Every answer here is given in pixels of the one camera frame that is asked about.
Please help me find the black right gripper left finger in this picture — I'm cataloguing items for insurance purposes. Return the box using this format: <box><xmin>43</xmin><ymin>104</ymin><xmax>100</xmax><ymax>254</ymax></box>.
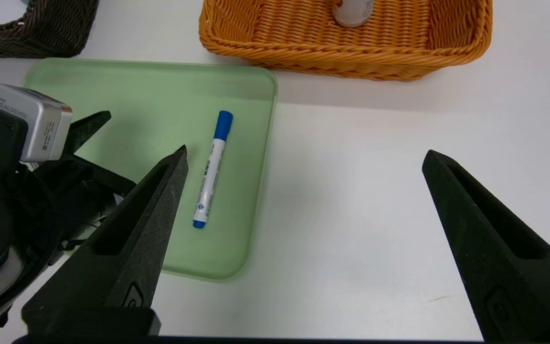
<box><xmin>22</xmin><ymin>145</ymin><xmax>189</xmax><ymax>333</ymax></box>

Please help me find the dark brown wicker basket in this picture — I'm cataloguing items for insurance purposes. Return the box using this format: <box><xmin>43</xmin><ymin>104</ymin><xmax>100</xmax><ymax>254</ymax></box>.
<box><xmin>0</xmin><ymin>0</ymin><xmax>100</xmax><ymax>59</ymax></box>

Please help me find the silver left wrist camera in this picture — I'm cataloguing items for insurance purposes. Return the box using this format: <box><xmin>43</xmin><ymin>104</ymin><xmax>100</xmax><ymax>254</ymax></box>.
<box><xmin>0</xmin><ymin>84</ymin><xmax>73</xmax><ymax>163</ymax></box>

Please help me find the blue capped whiteboard marker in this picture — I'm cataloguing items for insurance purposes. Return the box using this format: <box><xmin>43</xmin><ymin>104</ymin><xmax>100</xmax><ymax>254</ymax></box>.
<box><xmin>192</xmin><ymin>110</ymin><xmax>234</xmax><ymax>229</ymax></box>

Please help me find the white yogurt bottle blue cap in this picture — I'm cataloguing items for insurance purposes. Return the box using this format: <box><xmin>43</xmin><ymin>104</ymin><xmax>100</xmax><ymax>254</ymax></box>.
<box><xmin>331</xmin><ymin>0</ymin><xmax>375</xmax><ymax>28</ymax></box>

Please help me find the orange wicker basket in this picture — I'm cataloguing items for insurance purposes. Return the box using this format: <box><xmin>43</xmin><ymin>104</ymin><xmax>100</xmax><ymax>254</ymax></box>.
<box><xmin>199</xmin><ymin>0</ymin><xmax>493</xmax><ymax>82</ymax></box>

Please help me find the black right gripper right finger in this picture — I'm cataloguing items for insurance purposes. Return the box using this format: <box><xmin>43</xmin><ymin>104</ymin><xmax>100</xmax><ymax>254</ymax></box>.
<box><xmin>422</xmin><ymin>150</ymin><xmax>550</xmax><ymax>342</ymax></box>

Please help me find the light green plastic tray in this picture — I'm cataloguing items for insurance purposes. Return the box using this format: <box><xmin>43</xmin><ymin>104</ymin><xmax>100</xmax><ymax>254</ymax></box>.
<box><xmin>23</xmin><ymin>58</ymin><xmax>278</xmax><ymax>281</ymax></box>

